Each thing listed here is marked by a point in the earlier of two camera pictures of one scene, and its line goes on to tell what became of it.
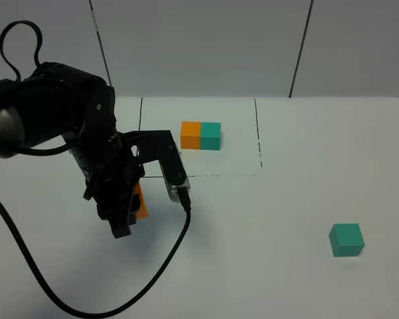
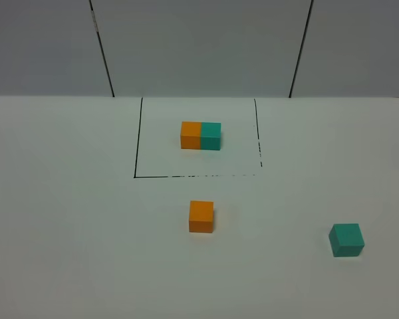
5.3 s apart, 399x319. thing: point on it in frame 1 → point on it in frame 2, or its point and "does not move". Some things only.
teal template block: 211,135 does not move
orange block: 143,212 → 201,216
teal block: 346,240 does not move
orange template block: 191,135 does not move
